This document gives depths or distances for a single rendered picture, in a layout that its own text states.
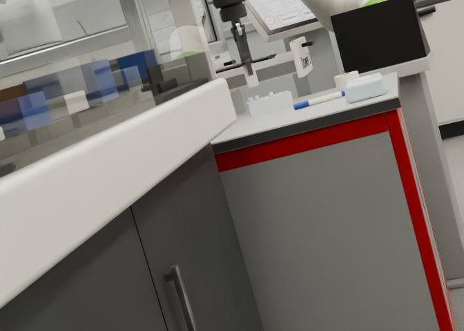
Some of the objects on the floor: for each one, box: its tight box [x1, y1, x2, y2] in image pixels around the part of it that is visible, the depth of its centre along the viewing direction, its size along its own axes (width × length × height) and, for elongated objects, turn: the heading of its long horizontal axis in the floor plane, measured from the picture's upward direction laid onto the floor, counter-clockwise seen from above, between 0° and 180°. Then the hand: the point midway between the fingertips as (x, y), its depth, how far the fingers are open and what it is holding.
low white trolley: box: [211, 72, 456, 331], centre depth 232 cm, size 58×62×76 cm
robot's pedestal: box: [358, 50, 464, 290], centre depth 291 cm, size 30×30×76 cm
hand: (250, 75), depth 243 cm, fingers closed
